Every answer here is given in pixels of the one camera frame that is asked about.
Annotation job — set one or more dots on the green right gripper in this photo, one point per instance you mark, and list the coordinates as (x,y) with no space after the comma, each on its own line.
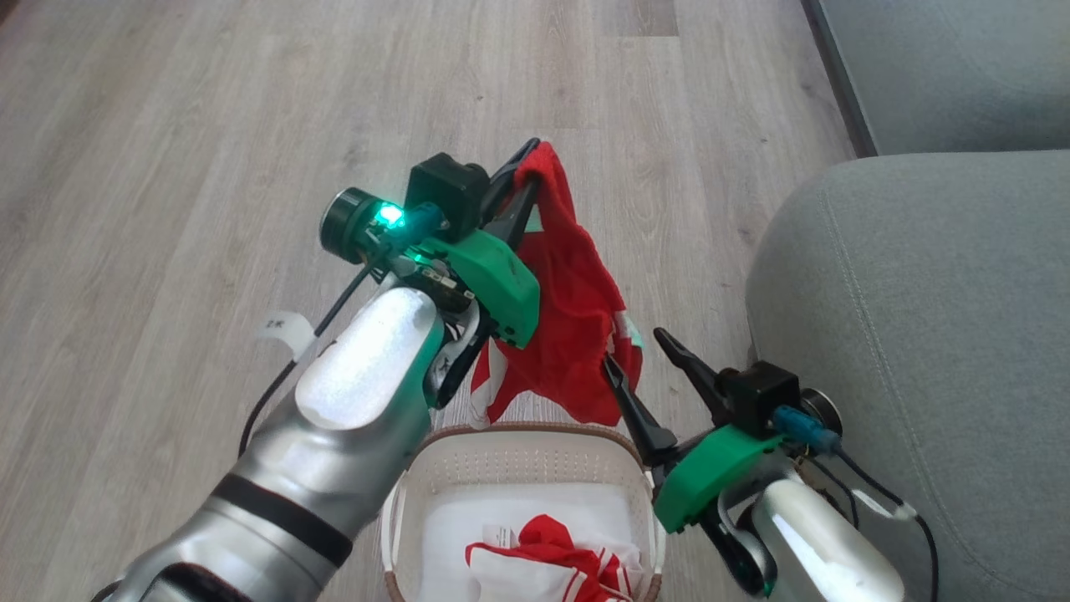
(710,477)

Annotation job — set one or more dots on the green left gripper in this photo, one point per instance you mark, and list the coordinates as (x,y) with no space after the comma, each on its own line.
(497,280)

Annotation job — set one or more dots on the red garment with white stripes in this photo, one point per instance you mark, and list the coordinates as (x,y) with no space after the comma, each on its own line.
(568,309)

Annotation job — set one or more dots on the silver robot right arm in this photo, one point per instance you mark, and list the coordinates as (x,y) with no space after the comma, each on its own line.
(819,552)

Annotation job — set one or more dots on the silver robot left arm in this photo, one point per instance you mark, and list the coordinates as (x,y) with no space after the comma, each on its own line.
(334,435)

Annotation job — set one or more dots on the white laundry basket brown rim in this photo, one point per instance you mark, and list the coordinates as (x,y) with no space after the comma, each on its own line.
(518,460)

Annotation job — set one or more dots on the white basket liner cloth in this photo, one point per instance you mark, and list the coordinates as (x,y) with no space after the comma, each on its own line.
(468,518)

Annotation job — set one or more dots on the grey sofa seat cushion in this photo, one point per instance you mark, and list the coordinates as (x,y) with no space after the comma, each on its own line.
(919,351)
(961,67)

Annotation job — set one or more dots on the black right wrist cylinder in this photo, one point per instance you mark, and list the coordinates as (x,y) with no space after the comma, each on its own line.
(823,410)

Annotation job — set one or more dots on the black wrist cylinder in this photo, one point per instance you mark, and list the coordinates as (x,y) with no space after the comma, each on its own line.
(344,221)
(823,410)

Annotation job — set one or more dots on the black left wrist cylinder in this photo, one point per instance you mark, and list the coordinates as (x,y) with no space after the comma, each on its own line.
(344,221)

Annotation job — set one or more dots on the crumpled red and white garment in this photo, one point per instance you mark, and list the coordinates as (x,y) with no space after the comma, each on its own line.
(543,556)

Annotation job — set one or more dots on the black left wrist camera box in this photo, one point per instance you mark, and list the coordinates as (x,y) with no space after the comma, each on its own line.
(447,191)

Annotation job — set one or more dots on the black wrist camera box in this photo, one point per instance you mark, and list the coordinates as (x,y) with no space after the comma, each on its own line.
(759,395)
(447,191)

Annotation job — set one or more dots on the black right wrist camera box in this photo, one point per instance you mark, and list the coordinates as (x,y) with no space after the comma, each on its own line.
(759,395)

